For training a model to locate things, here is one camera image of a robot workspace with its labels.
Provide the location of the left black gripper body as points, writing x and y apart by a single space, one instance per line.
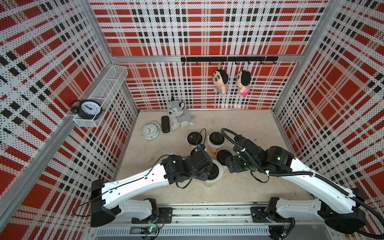
202 175

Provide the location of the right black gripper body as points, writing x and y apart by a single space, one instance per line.
240 165

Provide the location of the paper milk tea cup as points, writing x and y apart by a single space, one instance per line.
194 146

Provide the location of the black cup lid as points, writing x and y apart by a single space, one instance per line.
214 173
194 137
216 138
222 156

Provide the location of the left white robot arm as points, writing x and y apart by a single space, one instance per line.
109 200

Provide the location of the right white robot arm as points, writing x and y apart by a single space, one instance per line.
341 209

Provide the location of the grey husky plush toy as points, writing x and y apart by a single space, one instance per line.
179 116

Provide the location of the black glasses case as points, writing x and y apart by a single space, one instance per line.
165 123

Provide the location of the white alarm clock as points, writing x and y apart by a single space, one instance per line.
151 131

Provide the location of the hanging doll pink dress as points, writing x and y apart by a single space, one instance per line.
243 83

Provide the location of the hanging doll blue shorts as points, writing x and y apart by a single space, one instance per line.
220 80

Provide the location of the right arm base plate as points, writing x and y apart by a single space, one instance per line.
265 215

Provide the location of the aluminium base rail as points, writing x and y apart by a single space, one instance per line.
213 219

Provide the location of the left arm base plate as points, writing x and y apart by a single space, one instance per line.
165 216

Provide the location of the black hook rail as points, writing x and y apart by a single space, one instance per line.
260 59

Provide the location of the white wire basket shelf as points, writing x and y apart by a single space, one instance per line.
104 93

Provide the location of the black wall clock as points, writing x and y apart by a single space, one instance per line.
86 109

